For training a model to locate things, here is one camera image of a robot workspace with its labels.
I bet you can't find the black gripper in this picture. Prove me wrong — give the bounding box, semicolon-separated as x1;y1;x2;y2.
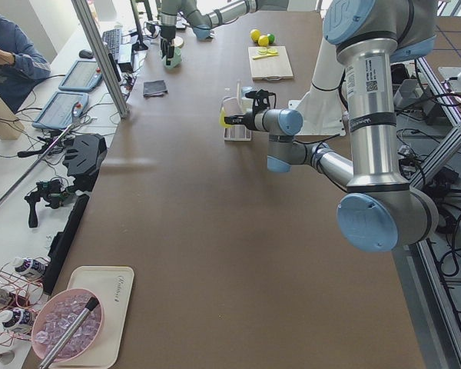
225;111;257;131
161;24;176;65

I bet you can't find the green plastic cup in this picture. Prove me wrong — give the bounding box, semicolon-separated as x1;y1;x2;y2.
164;47;182;70

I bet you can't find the pink plastic cup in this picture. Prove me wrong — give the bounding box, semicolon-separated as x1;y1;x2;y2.
222;97;242;117

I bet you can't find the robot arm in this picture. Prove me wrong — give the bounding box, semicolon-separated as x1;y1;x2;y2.
224;1;439;252
159;0;289;67

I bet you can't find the yellow plastic cup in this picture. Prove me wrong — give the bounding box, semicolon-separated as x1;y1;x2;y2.
219;109;229;128

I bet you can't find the grey folded cloth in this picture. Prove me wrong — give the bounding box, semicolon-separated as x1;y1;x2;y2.
143;80;167;98

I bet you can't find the black keyboard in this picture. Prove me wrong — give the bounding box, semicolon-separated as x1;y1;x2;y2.
101;28;122;62

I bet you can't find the wooden cutting board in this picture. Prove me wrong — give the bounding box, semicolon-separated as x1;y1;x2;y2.
247;46;294;81

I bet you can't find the yellow plastic knife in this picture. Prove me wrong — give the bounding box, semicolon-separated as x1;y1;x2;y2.
252;53;278;60

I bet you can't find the computer mouse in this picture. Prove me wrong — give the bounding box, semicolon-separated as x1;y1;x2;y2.
78;49;94;59

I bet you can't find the whole yellow lemon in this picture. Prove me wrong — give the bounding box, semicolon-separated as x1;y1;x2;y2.
257;35;270;47

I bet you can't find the teach pendant tablet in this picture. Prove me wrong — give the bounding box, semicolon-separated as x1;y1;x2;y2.
32;91;89;130
58;59;102;92

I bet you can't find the person in dark clothes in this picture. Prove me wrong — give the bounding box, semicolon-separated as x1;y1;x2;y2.
0;15;51;112

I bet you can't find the beige plastic tray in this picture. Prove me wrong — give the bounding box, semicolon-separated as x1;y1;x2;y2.
32;266;134;368

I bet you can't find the pink bowl of ice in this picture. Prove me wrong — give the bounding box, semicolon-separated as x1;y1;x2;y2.
32;288;104;363

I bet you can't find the white wire cup holder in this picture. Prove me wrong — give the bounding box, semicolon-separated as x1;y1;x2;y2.
219;79;252;142

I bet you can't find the aluminium frame post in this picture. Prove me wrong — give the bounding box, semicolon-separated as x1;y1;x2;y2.
71;0;129;119

